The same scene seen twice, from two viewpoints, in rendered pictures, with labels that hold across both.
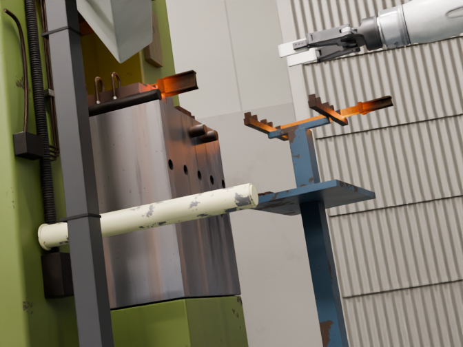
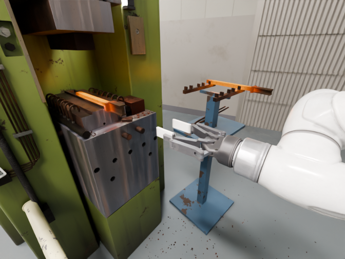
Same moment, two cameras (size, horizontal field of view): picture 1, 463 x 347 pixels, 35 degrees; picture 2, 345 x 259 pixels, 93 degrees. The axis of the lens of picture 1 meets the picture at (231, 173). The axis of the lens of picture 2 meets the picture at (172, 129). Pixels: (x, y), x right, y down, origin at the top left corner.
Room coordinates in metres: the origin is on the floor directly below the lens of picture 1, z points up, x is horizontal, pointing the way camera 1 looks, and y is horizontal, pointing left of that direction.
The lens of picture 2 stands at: (1.22, -0.35, 1.23)
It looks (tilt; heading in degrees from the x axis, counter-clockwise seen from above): 27 degrees down; 22
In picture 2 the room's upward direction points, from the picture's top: straight up
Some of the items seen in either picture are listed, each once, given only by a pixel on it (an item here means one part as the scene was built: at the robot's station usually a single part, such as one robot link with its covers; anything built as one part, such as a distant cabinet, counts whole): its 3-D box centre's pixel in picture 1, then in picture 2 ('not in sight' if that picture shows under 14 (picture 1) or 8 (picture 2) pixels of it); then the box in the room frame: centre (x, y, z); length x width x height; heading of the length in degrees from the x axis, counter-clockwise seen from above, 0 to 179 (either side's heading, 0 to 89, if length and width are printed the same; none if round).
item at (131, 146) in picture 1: (102, 224); (102, 144); (1.84, 0.34, 0.69); 0.56 x 0.38 x 0.45; 72
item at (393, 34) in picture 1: (393, 27); (250, 158); (1.56, -0.41, 1.00); 0.09 x 0.06 x 0.09; 162
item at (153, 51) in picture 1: (151, 36); (136, 36); (2.06, 0.18, 1.27); 0.09 x 0.02 x 0.17; 162
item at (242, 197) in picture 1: (145, 217); (48, 240); (1.36, 0.17, 0.62); 0.44 x 0.05 x 0.05; 72
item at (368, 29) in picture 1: (360, 36); (219, 147); (1.58, -0.34, 1.00); 0.09 x 0.08 x 0.07; 72
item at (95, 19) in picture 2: not in sight; (61, 20); (1.78, 0.35, 1.32); 0.42 x 0.20 x 0.10; 72
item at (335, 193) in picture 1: (311, 199); (210, 127); (2.22, -0.23, 0.74); 0.40 x 0.30 x 0.02; 155
